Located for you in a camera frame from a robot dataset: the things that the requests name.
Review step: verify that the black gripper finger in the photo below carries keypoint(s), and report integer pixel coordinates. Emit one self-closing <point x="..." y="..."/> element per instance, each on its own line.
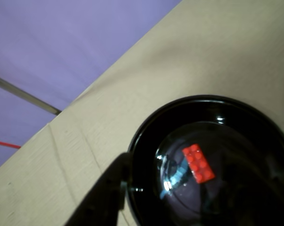
<point x="106" y="195"/>
<point x="262" y="207"/>

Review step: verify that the red lego block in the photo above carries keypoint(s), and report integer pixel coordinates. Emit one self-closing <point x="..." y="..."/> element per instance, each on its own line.
<point x="198" y="163"/>

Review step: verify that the black round bowl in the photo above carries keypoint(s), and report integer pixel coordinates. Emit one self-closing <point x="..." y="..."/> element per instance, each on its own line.
<point x="203" y="110"/>

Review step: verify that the brown cardboard sheet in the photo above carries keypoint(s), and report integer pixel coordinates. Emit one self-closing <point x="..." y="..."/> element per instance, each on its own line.
<point x="179" y="58"/>

